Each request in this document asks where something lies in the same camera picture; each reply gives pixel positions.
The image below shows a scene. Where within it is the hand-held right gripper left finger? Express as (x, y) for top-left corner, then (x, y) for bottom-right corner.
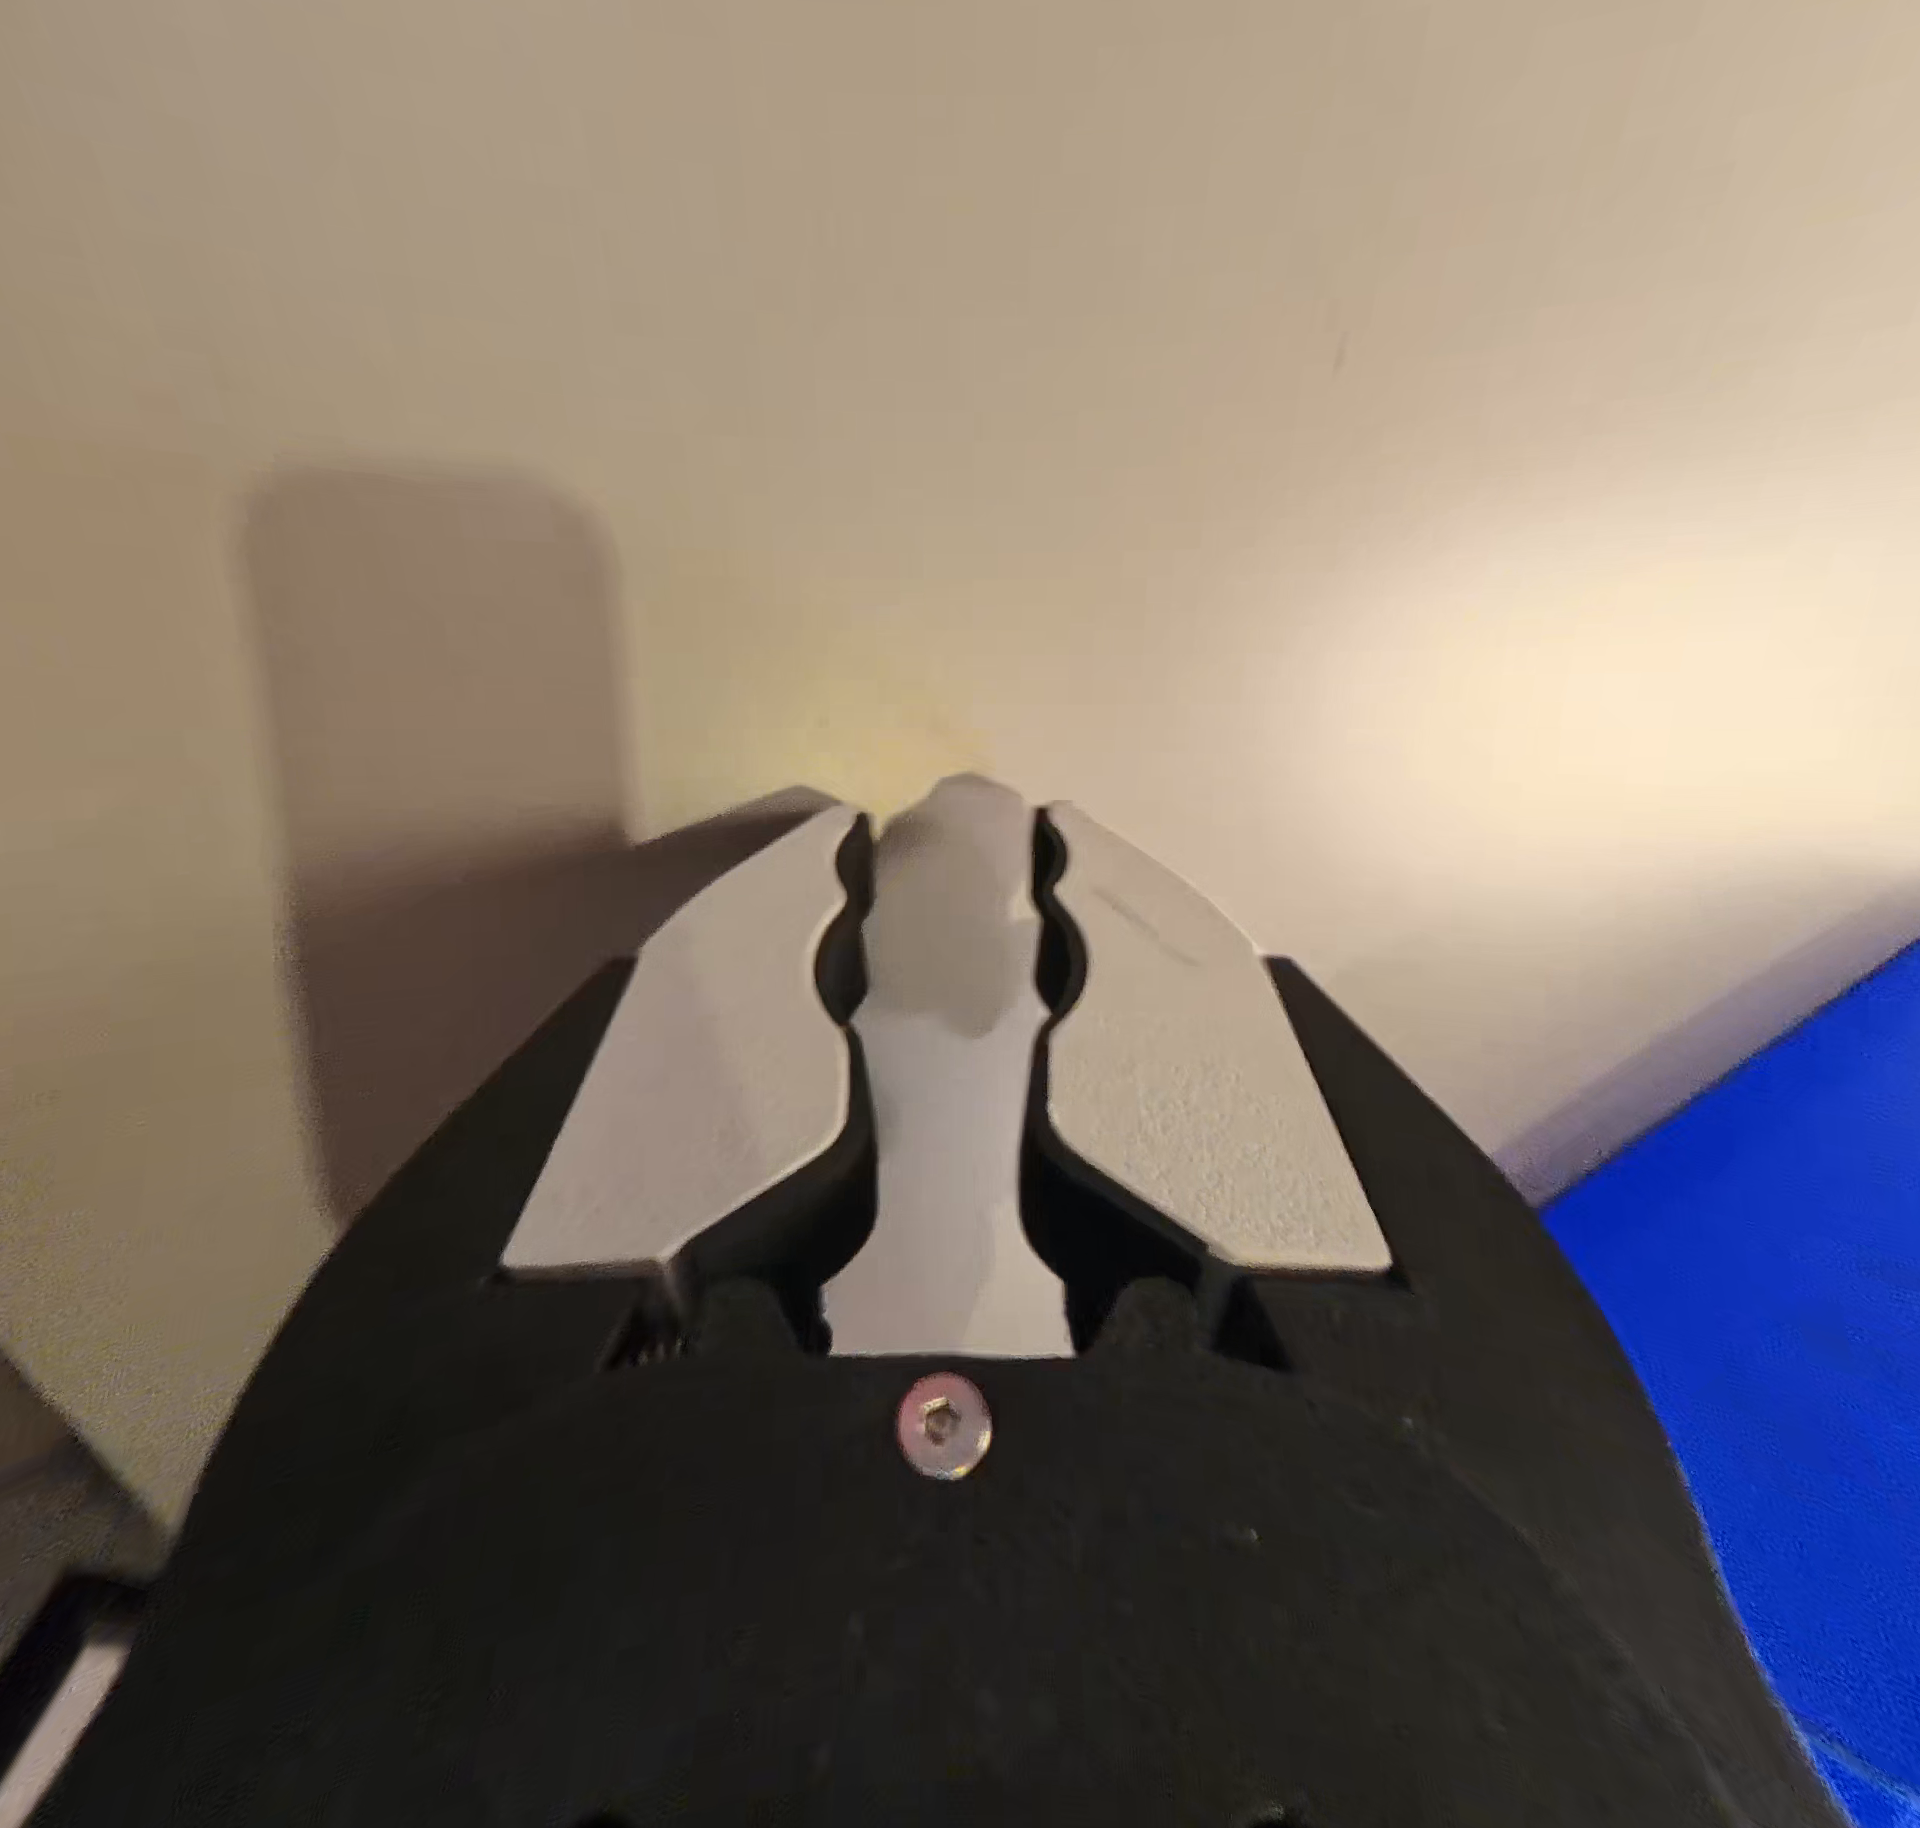
(499, 802), (876, 1275)

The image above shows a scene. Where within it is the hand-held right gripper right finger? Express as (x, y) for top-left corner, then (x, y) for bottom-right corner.
(1034, 800), (1396, 1276)

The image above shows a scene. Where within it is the blue plastic storage bin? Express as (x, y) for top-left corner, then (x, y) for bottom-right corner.
(1537, 935), (1920, 1828)

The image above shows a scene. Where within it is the grey flat object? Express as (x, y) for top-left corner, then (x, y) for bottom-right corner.
(0, 1347), (167, 1828)

